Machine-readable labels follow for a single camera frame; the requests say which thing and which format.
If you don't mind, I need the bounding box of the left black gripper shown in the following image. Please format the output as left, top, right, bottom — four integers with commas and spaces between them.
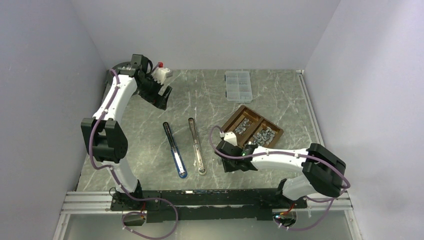
137, 74, 173, 111

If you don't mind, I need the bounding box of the black beige stapler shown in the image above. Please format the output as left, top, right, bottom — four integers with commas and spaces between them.
188, 117, 207, 176

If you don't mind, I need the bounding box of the brown staple tray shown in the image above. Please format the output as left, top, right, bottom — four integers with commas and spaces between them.
221, 105, 284, 148

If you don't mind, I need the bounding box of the blue stapler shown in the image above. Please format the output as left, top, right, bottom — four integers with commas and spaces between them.
162, 121, 188, 179

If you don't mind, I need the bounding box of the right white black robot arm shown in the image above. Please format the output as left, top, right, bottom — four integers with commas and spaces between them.
213, 140, 351, 208

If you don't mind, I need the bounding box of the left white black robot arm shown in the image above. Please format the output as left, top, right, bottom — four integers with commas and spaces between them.
80, 54, 173, 210

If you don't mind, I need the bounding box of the black filament spool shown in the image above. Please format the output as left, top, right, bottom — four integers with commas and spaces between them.
106, 61, 133, 88

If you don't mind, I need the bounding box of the clear plastic organizer box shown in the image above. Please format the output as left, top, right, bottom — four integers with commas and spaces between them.
224, 70, 253, 104

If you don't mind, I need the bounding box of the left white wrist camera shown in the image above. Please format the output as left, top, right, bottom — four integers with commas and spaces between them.
151, 61, 173, 85

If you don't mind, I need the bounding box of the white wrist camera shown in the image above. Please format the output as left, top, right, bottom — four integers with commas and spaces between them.
219, 131, 238, 146
151, 61, 173, 85

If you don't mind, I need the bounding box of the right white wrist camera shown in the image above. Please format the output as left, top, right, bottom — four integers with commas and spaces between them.
219, 131, 238, 146

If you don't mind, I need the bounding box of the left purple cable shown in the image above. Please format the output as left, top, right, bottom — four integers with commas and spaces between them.
90, 68, 179, 240

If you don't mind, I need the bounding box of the purple cable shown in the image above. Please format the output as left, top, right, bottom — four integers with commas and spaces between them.
90, 68, 179, 240
208, 125, 351, 232

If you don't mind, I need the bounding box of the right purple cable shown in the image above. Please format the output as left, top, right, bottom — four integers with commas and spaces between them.
208, 125, 351, 232

